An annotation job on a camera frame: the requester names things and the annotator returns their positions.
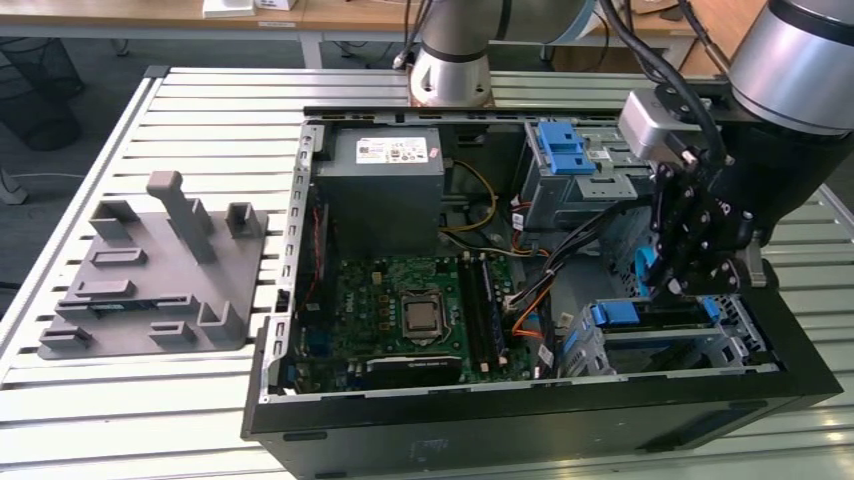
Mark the grey parts rack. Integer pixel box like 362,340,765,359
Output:
36,168,272,359

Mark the green motherboard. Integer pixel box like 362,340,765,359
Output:
292,252,535,396

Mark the blue plastic drive latch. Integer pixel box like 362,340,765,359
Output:
537,122,599,176

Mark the black RAM stick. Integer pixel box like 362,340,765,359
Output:
459,253,493,370

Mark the brown cardboard piece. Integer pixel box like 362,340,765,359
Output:
630,0,689,22

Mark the blue data wire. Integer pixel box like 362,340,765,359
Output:
631,243,666,299

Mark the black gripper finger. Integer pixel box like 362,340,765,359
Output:
649,161,714,297
677,243,770,297

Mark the large white box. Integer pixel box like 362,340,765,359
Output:
202,0,256,19

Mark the grey power supply unit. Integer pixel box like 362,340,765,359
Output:
313,127,447,259

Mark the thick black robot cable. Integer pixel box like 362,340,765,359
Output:
597,0,733,169

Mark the black mesh waste bin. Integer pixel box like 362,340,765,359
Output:
0,37,87,151

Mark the grey metal stand foot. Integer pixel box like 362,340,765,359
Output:
0,167,32,206

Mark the metal disk bay cage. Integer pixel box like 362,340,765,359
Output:
557,294,760,379

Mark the yellow wire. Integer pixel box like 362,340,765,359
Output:
439,159,499,234

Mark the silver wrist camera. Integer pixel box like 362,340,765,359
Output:
617,89,706,161

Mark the orange data wire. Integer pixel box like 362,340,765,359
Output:
510,304,546,341

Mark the black cable bundle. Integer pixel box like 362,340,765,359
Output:
506,199,654,311

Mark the silver CPU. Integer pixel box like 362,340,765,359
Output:
402,300,442,336

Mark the metal optical drive cage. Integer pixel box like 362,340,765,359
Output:
519,119,659,234

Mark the black graphics card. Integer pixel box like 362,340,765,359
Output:
363,352,462,389

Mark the thin red wire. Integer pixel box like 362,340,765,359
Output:
303,203,334,314

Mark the hard disk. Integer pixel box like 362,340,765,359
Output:
590,297,719,331

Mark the light wooden desk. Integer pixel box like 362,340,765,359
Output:
0,0,709,76

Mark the black PC case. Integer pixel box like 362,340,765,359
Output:
239,105,844,480

